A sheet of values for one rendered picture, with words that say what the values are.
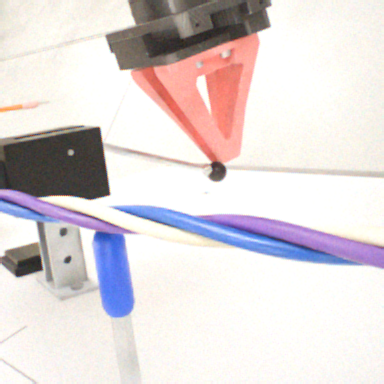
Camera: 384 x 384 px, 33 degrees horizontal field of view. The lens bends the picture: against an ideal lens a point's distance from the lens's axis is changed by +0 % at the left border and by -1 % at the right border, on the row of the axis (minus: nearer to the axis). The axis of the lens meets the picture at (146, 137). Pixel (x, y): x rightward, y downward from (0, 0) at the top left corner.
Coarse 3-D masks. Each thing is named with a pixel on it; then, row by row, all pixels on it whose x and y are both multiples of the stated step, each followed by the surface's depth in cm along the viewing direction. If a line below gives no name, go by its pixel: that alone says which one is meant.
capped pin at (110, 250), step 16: (96, 240) 15; (112, 240) 15; (96, 256) 15; (112, 256) 15; (112, 272) 15; (128, 272) 15; (112, 288) 15; (128, 288) 15; (112, 304) 15; (128, 304) 15; (112, 320) 15; (128, 320) 15; (128, 336) 15; (128, 352) 15; (128, 368) 15
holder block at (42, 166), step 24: (0, 144) 34; (24, 144) 34; (48, 144) 35; (72, 144) 35; (96, 144) 36; (24, 168) 34; (48, 168) 35; (72, 168) 35; (96, 168) 36; (24, 192) 34; (48, 192) 35; (72, 192) 35; (96, 192) 36
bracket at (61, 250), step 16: (48, 224) 36; (64, 224) 36; (48, 240) 36; (64, 240) 36; (80, 240) 37; (48, 256) 38; (64, 256) 37; (80, 256) 37; (48, 272) 38; (64, 272) 37; (80, 272) 37; (48, 288) 37; (64, 288) 36; (80, 288) 36; (96, 288) 36
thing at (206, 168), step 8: (104, 144) 38; (72, 152) 35; (112, 152) 39; (120, 152) 39; (128, 152) 39; (136, 152) 39; (144, 152) 39; (144, 160) 40; (152, 160) 40; (160, 160) 40; (168, 160) 40; (176, 160) 40; (184, 168) 41; (192, 168) 41; (200, 168) 41; (208, 168) 41
